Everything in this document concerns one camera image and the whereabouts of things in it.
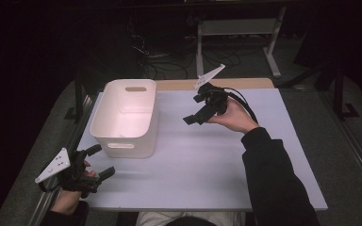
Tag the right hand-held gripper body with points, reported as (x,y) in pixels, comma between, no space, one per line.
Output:
(212,103)

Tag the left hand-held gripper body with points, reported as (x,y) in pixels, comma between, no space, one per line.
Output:
(74,177)

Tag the white plastic storage bin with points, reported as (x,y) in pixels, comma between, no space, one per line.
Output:
(122,125)

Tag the person's left hand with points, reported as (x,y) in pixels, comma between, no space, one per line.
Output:
(65,202)

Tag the person's right hand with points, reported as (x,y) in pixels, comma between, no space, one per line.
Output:
(235,117)

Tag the white table mat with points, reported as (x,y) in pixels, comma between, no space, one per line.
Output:
(185,169)

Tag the black stand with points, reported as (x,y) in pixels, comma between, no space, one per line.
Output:
(339,94)
(79,94)

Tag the white metal stand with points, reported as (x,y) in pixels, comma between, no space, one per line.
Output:
(238,26)

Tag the person's lap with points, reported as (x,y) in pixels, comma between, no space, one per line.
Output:
(194,218)

